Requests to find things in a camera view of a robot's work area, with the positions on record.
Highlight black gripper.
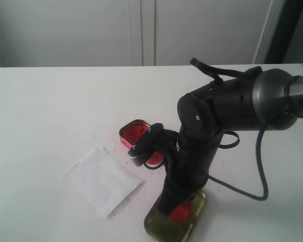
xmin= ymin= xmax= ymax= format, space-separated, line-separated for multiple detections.
xmin=158 ymin=127 xmax=224 ymax=220

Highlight red stamp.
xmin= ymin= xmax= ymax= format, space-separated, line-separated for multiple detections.
xmin=169 ymin=201 xmax=192 ymax=223

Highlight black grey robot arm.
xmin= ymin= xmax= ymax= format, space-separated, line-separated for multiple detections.
xmin=156 ymin=67 xmax=303 ymax=220

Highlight red ink pad tin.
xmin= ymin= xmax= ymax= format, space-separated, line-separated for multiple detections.
xmin=119 ymin=119 xmax=164 ymax=169

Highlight gold tin lid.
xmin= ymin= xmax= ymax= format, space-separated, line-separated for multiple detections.
xmin=143 ymin=190 xmax=207 ymax=241

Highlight white paper sheet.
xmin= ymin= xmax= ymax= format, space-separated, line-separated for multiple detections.
xmin=62 ymin=148 xmax=144 ymax=218

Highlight grey cabinet doors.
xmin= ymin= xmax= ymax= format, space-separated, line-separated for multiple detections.
xmin=0 ymin=1 xmax=284 ymax=67

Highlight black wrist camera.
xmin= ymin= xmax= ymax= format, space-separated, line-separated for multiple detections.
xmin=128 ymin=123 xmax=178 ymax=167

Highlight black cable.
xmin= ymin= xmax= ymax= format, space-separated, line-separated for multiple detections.
xmin=190 ymin=57 xmax=293 ymax=202

